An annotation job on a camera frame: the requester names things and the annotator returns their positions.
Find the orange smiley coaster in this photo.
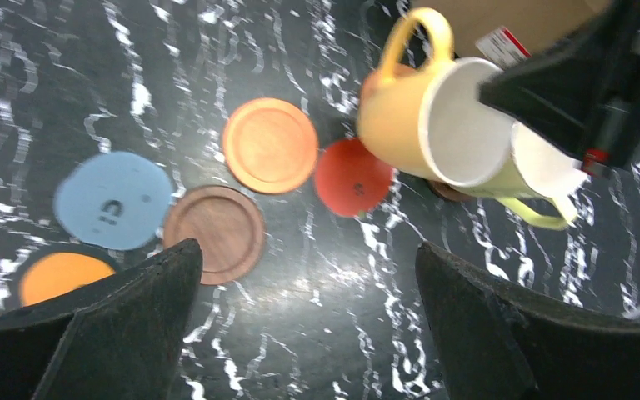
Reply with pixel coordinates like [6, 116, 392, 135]
[17, 243, 122, 307]

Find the yellow mug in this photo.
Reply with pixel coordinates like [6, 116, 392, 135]
[452, 122, 588, 230]

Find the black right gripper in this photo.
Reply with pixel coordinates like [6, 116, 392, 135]
[478, 1, 640, 177]

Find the peach mug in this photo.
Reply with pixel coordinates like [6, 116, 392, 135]
[357, 7, 515, 186]

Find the orange wooden coaster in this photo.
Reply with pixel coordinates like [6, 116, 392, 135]
[222, 97, 319, 194]

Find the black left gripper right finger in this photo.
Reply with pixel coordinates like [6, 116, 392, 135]
[415, 242, 640, 399]

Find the blue grey coaster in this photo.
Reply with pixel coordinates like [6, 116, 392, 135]
[52, 151, 173, 251]

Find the red coaster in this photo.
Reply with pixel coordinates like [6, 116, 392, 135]
[313, 138, 393, 218]

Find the dark walnut coaster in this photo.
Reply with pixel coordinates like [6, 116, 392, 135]
[426, 180, 473, 202]

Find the dark brown coaster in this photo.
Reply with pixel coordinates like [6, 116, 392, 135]
[162, 185, 265, 285]

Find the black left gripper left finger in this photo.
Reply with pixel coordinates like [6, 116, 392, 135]
[0, 239, 203, 399]

